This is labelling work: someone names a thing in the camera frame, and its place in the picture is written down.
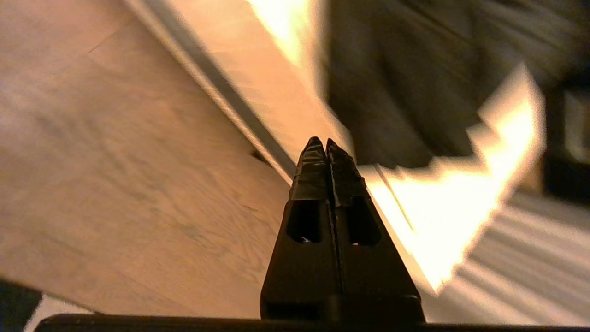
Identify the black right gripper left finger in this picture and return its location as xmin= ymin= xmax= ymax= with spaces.
xmin=260 ymin=136 xmax=342 ymax=322

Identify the black umbrella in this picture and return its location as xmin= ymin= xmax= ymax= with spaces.
xmin=323 ymin=0 xmax=572 ymax=170

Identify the white TV cabinet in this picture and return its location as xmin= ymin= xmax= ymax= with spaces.
xmin=360 ymin=65 xmax=548 ymax=296

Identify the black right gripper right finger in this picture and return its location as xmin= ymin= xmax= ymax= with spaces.
xmin=325 ymin=138 xmax=425 ymax=323

